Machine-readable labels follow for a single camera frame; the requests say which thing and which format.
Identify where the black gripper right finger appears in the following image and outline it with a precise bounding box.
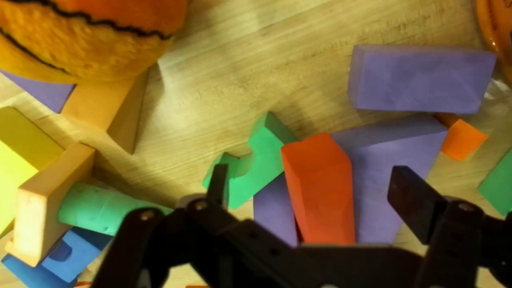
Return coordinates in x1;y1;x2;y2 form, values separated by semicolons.
387;164;512;288

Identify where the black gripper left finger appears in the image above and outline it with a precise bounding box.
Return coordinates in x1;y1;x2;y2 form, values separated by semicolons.
90;163;301;288

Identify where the red rectangular foam block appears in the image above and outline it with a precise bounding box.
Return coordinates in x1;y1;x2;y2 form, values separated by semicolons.
280;132;357;246

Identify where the small orange foam block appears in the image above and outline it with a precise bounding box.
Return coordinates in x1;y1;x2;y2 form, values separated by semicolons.
434;113;488;161

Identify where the green foam arch block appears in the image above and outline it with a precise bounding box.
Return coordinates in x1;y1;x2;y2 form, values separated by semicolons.
202;110;298;209

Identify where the large purple foam block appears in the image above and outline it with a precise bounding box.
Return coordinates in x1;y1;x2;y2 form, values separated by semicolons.
333;113;448;244

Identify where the wooden block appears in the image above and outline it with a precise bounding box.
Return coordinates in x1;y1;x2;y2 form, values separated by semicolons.
5;142;96;268

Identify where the tan foam block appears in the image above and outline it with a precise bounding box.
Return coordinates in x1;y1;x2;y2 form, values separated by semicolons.
61;70;150;155

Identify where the flat purple foam block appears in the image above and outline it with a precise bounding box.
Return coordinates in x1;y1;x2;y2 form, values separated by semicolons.
347;44;499;115

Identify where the yellow foam block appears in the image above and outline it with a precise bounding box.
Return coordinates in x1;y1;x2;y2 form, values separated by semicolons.
0;105;66;236

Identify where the small purple foam block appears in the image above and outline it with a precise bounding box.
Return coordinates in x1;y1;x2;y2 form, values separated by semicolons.
0;70;77;113

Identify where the orange plush basketball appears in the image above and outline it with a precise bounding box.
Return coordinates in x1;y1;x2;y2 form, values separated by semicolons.
0;0;189;84

